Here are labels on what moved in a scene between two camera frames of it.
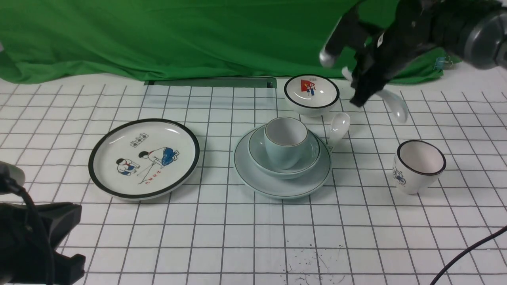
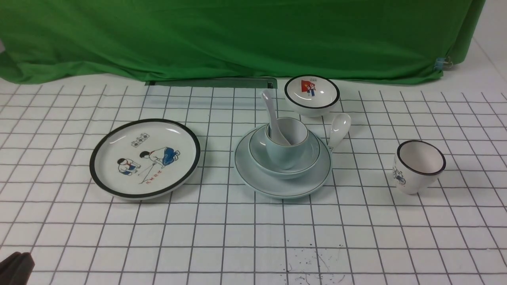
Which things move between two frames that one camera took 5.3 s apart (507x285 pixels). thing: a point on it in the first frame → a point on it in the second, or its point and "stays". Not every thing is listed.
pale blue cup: x=285 y=138 stays
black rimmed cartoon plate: x=143 y=159 stays
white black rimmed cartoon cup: x=417 y=165 stays
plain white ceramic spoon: x=399 y=108 → x=275 y=133
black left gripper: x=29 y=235 → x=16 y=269
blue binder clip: x=442 y=63 stays
